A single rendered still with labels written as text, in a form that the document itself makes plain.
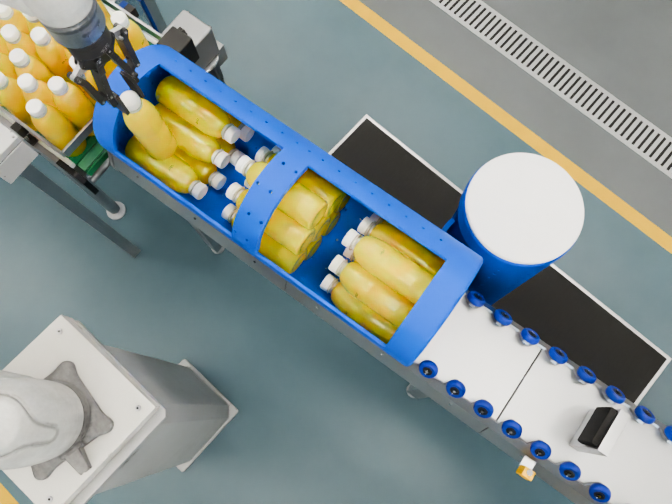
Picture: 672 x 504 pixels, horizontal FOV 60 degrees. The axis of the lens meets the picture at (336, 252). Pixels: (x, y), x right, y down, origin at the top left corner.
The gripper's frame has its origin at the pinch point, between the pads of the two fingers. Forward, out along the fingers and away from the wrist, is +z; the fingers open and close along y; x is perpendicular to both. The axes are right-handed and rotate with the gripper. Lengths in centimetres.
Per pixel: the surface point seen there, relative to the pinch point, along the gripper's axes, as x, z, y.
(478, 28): -21, 131, 151
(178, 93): 1.4, 16.4, 10.9
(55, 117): 26.5, 25.0, -8.9
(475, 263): -74, 12, 15
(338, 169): -40.1, 12.1, 15.6
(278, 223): -35.7, 17.1, -0.2
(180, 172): -8.1, 23.2, -2.5
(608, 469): -126, 39, 2
